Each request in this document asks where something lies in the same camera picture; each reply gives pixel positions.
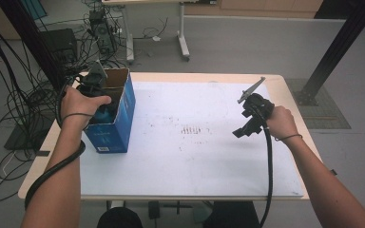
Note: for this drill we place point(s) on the person's left knee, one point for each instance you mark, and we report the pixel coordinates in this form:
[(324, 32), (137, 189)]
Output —
[(119, 218)]

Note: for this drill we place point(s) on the black metal post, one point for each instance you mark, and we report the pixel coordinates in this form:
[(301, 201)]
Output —
[(336, 47)]

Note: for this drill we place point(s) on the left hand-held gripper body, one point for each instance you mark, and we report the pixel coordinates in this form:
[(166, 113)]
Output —
[(92, 80)]

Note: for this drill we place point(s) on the black wrist band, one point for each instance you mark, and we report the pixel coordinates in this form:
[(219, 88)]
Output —
[(290, 136), (76, 114)]

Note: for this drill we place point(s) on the grey gridded floor mat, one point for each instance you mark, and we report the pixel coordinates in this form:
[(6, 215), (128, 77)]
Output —
[(326, 110)]

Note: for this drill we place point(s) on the blue plastic bottle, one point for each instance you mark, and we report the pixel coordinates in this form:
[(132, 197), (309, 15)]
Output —
[(103, 116)]

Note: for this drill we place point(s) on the white table mat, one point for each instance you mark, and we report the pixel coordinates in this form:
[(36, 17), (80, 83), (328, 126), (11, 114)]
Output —
[(187, 164)]

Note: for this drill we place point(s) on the white desk frame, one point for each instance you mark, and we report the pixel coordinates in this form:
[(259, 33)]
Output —
[(183, 38)]

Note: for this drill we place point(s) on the black equipment box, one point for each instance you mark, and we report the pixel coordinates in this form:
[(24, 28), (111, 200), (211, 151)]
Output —
[(60, 44)]

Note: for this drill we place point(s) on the person's right hand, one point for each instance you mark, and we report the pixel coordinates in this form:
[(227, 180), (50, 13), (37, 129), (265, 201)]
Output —
[(282, 123)]

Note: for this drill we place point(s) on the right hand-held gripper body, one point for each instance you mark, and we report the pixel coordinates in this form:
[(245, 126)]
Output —
[(258, 106)]

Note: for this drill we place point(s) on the person's right knee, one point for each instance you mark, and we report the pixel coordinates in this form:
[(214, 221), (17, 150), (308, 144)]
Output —
[(231, 215)]

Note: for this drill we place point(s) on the black left wrist band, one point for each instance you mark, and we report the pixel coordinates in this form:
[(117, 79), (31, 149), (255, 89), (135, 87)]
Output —
[(76, 114)]

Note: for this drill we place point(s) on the black right wrist band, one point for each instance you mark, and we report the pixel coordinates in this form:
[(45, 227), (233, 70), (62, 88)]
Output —
[(290, 136)]

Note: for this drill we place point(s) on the person's knee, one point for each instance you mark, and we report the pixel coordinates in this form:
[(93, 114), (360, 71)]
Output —
[(231, 215), (119, 218)]

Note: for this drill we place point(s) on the computer tower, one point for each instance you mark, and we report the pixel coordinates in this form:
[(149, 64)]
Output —
[(103, 31)]

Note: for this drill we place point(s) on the blue cardboard box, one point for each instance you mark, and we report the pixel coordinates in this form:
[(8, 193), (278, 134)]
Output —
[(114, 133)]

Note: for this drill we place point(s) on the person's left hand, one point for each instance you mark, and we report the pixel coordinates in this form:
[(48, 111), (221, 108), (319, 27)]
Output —
[(77, 106)]

